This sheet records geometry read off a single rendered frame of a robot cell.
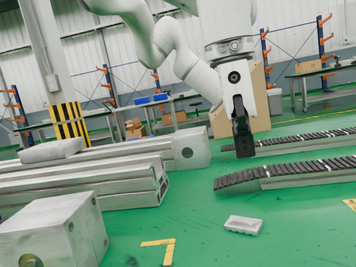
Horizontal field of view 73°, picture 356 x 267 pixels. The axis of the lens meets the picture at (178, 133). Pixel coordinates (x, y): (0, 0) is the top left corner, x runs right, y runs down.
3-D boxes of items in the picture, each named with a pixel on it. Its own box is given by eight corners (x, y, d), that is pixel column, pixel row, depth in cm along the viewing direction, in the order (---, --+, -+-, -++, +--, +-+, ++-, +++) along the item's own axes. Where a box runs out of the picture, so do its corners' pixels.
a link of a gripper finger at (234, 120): (248, 103, 37) (252, 135, 39) (245, 97, 42) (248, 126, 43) (229, 106, 38) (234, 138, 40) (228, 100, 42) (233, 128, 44)
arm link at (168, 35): (183, 82, 110) (141, 51, 109) (207, 50, 109) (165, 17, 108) (183, 79, 98) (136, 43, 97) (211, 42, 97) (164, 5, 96)
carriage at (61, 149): (88, 154, 81) (83, 135, 80) (68, 166, 71) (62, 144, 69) (49, 161, 85) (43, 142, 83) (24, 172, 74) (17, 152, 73)
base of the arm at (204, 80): (213, 106, 118) (183, 83, 117) (238, 75, 110) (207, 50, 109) (209, 118, 100) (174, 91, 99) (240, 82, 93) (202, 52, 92)
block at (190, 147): (211, 153, 75) (206, 124, 73) (209, 167, 63) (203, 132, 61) (184, 157, 77) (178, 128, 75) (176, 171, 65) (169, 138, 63)
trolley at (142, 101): (181, 146, 415) (170, 88, 396) (186, 154, 361) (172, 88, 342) (123, 159, 409) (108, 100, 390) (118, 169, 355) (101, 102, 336)
